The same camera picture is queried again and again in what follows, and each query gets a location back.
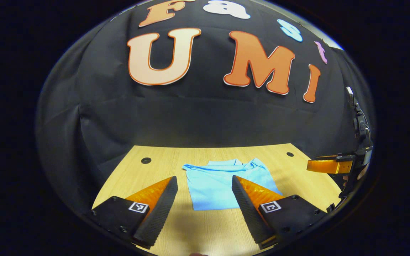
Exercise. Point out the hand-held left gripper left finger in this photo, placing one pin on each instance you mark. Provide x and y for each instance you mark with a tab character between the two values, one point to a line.
158	213

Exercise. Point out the light blue T-shirt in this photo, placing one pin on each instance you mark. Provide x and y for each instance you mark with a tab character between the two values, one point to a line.
212	188

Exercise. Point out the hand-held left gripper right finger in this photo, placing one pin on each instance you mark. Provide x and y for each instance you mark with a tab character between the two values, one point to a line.
251	213

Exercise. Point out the black backdrop cloth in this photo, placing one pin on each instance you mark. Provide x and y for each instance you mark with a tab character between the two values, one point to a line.
190	117

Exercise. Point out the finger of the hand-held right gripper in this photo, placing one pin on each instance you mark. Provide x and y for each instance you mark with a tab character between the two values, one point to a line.
327	166

